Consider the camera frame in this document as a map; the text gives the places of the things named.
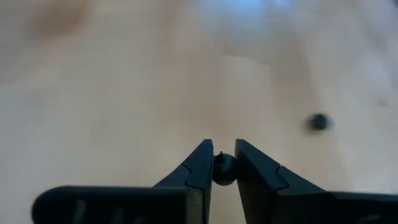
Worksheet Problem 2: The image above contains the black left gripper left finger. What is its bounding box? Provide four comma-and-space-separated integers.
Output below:
30, 138, 215, 224

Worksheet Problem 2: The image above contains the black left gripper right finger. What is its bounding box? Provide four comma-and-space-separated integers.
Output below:
234, 138, 398, 224

